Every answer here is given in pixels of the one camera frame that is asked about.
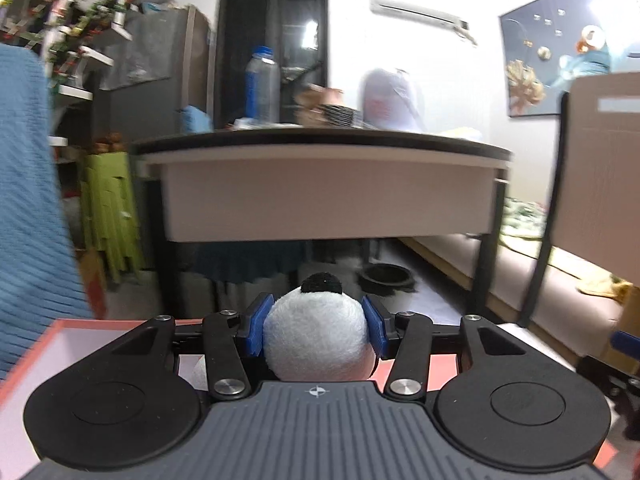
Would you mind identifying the black white panda plush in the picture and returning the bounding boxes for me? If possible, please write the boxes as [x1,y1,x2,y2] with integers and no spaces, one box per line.
[239,272,378,382]

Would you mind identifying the pink box lid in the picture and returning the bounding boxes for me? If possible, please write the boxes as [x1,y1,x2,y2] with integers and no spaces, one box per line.
[370,354,618,470]

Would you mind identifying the black round bin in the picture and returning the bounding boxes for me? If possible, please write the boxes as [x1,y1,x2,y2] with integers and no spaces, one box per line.
[357,262,416,296]

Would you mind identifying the beige sofa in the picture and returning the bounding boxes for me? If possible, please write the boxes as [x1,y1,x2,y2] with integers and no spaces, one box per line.
[399,197,640,361]

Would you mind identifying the pink cardboard box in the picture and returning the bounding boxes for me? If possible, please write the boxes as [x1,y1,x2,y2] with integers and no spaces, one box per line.
[1,318,205,479]

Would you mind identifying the white black dining table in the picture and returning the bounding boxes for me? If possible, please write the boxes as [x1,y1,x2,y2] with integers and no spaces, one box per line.
[134,127,511,314]

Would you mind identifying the green stacked stools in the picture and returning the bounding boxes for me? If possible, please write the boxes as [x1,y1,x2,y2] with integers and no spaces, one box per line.
[79,152,144,284]

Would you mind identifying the blue quilted chair cover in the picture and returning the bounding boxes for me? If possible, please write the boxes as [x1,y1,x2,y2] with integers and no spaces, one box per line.
[0,44,92,377]

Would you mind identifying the blue cloth on table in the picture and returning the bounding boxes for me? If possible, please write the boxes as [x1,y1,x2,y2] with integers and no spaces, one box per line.
[179,105,213,134]

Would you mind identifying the dark woven basket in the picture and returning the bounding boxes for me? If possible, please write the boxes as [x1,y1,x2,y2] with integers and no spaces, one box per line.
[320,104,361,128]

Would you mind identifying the white humidifier appliance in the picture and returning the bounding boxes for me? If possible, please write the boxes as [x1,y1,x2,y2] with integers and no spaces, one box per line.
[360,68,424,133]

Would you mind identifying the plastic water bottle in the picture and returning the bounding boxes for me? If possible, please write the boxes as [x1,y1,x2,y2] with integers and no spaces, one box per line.
[245,46,281,124]

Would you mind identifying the small brown figurine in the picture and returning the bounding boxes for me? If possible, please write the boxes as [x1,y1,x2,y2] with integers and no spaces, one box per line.
[294,84,344,128]

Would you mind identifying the grey cabinet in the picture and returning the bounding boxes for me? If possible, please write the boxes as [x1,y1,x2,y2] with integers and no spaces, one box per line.
[91,6,213,145]

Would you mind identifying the white air conditioner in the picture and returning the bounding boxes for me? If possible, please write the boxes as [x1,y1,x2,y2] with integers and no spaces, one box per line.
[371,0,477,46]

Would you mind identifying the white staircase with garland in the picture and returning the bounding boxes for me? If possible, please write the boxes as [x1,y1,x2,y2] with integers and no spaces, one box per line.
[1,0,138,156]

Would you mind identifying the blue wall painting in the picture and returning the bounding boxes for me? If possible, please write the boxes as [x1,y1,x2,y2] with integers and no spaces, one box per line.
[500,0,639,118]

